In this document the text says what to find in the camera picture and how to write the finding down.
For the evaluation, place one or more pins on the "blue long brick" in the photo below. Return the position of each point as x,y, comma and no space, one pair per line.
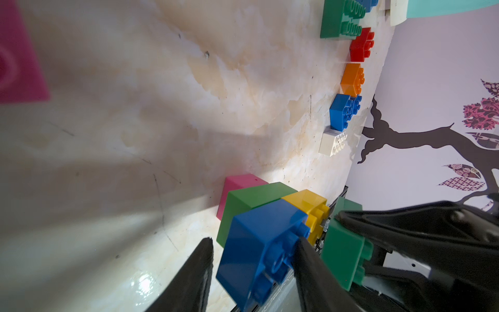
259,251

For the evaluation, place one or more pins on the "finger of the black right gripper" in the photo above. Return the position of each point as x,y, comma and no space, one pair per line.
387,289
459,240

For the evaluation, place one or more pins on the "dark green brick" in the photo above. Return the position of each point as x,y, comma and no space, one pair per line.
344,251

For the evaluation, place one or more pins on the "green long brick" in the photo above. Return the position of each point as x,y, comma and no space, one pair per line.
340,20

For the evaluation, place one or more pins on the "bright green brick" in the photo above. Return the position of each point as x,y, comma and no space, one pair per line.
246,199

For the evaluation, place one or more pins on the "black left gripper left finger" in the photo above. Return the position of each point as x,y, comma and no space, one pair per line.
189,290

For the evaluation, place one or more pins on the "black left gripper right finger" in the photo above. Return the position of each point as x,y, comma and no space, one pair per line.
317,288

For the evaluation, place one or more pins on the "dark blue square brick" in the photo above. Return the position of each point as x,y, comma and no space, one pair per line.
342,109

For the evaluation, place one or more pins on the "pink small brick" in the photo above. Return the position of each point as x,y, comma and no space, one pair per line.
22,80
237,182

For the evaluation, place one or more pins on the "red square brick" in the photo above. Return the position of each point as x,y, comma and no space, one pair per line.
360,48

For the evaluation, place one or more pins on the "yellow small brick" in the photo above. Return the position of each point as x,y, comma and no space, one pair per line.
316,209

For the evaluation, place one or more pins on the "white brick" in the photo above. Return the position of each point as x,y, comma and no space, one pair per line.
332,142

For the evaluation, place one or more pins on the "mint green Belinee toaster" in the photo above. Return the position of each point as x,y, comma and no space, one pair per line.
400,11

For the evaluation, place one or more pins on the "orange long brick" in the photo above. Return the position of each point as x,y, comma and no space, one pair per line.
353,79

